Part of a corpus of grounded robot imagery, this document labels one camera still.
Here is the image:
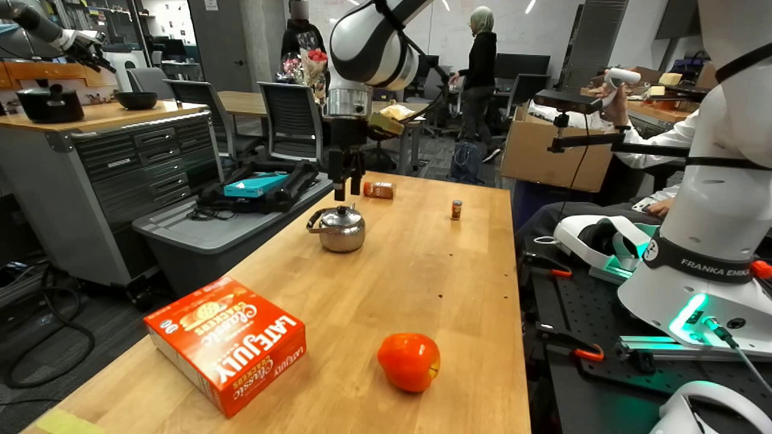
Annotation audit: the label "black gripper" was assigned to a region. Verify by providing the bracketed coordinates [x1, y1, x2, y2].
[325, 115, 370, 203]

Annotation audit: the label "orange spice jar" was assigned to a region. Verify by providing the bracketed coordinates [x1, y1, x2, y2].
[360, 179, 399, 203]

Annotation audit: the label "silver metal bowl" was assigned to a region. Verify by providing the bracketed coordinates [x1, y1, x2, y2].
[303, 203, 370, 257]

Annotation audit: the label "grey office chair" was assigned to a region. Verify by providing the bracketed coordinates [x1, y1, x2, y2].
[128, 66, 177, 103]
[257, 79, 324, 165]
[167, 78, 236, 165]

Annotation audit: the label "yellow bag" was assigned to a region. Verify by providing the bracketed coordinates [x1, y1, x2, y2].
[384, 102, 421, 126]

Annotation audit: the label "teal case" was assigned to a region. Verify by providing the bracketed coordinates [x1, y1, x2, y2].
[221, 172, 292, 200]

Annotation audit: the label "wrapped flower bouquet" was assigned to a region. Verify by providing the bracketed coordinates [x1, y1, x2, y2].
[280, 46, 332, 88]

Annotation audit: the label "person in dark hoodie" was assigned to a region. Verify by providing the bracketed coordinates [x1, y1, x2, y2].
[280, 0, 327, 64]

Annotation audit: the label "grey storage bin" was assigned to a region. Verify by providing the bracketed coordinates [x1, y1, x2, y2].
[130, 168, 343, 297]

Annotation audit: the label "standing person in jeans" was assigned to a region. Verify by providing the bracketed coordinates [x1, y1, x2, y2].
[446, 6, 501, 189]

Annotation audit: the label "orange-red toy tomato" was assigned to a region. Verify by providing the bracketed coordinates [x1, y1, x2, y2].
[377, 331, 444, 395]

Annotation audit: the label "brown cardboard box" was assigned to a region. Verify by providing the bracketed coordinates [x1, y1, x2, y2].
[499, 115, 621, 195]

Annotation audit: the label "orange Late July cracker box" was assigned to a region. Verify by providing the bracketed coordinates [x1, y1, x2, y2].
[143, 278, 308, 420]

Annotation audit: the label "black bowl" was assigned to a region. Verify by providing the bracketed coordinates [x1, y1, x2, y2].
[113, 89, 162, 113]

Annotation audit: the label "white VR headset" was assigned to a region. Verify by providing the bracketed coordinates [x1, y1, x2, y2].
[553, 213, 658, 285]

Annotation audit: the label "grey drawer cabinet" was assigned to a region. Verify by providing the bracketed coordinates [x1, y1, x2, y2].
[0, 100, 227, 289]

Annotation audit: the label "white handheld VR controller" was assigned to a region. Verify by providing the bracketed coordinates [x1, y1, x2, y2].
[602, 66, 645, 91]

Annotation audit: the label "black cooking pot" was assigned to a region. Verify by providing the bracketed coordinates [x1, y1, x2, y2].
[17, 83, 86, 126]

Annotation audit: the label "wooden shelf board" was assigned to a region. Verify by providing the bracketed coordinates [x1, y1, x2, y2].
[0, 60, 104, 91]

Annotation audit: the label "seated person white sleeves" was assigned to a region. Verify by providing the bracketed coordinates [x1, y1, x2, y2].
[593, 79, 707, 224]

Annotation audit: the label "yellow-green pad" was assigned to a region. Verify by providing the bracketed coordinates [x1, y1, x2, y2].
[31, 407, 107, 434]

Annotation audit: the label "black clamp orange handle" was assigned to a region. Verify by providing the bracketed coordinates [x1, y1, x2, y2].
[536, 322, 610, 367]
[520, 252, 576, 285]

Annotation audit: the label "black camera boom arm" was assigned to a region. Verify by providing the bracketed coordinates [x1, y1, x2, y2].
[547, 130, 692, 160]

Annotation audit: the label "aluminium extrusion rail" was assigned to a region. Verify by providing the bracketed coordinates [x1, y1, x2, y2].
[618, 332, 772, 367]

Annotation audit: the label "black looped floor cable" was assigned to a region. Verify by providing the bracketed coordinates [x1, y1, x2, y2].
[0, 263, 101, 392]

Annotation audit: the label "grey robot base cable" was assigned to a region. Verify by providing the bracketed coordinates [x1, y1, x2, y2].
[707, 316, 772, 395]

